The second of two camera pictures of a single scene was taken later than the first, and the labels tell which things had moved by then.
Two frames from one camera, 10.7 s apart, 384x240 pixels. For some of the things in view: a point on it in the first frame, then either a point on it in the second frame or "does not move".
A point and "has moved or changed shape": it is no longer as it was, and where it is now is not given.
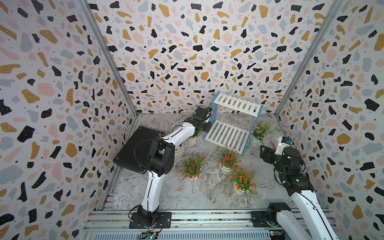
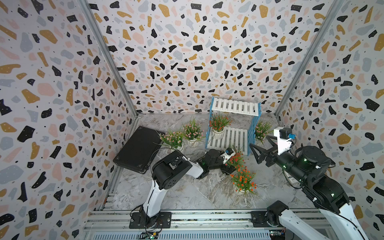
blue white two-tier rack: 230,137 has moved or changed shape
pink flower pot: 261,130 does not move
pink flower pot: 195,140 does not move
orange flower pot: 244,178 does not move
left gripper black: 208,129 -> 230,171
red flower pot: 192,166 has moved or changed shape
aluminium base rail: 115,225 does not move
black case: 134,153 does not move
